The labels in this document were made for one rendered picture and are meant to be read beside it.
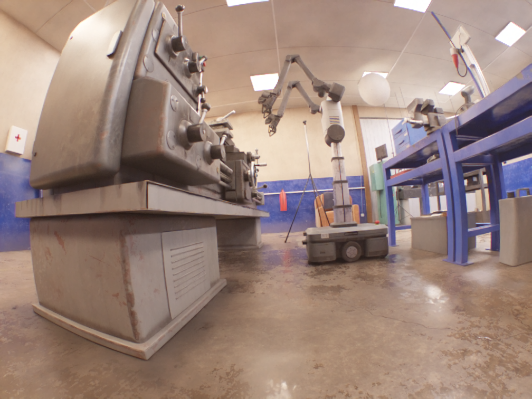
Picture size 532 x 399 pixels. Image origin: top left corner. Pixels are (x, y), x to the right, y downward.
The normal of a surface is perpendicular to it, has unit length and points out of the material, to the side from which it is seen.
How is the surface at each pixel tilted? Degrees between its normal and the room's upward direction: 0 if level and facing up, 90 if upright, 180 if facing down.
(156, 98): 90
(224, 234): 90
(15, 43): 90
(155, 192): 90
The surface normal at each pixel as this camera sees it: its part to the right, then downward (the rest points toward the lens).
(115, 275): -0.11, -0.08
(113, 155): 0.99, -0.07
